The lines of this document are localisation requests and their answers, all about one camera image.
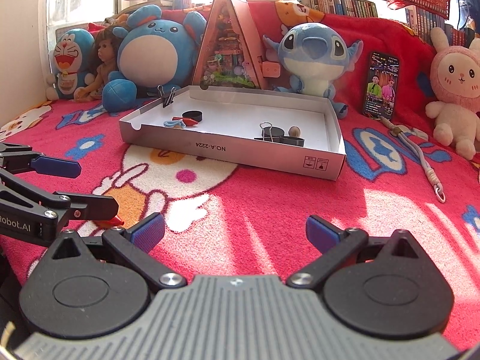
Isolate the smartphone with lit screen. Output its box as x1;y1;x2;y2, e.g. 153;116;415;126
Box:
363;51;400;120

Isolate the blue cardboard package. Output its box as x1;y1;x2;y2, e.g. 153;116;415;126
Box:
456;0;479;33

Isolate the blue round mouse plush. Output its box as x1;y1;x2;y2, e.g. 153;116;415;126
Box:
102;5;207;113

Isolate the black round cap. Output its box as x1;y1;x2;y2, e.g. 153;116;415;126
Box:
182;110;203;123

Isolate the brown haired baby doll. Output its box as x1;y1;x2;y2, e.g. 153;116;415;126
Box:
74;25;122;102

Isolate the binder clip on box edge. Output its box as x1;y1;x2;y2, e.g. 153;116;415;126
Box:
157;85;176;108

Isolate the brown hazelnut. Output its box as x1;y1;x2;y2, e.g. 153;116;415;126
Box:
288;126;301;137

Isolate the pink triangular diorama house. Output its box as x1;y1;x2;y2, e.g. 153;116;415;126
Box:
192;0;281;89

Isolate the black binder clip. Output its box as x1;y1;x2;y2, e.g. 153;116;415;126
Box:
255;121;274;142

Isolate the row of books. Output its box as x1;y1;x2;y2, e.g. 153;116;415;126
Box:
297;0;378;18

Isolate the blue Stitch plush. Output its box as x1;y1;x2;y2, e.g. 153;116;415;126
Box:
263;22;364;119

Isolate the pink bunny plush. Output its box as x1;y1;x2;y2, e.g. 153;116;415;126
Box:
425;27;480;160

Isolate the black round lid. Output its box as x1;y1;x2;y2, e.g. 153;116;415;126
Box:
280;136;304;147

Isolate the white cardboard box tray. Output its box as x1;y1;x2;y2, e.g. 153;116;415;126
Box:
120;85;346;180

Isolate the Doraemon plush toy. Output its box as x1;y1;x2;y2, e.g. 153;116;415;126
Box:
46;28;95;101

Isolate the light blue hair clip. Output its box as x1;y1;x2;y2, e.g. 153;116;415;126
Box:
163;119;186;128

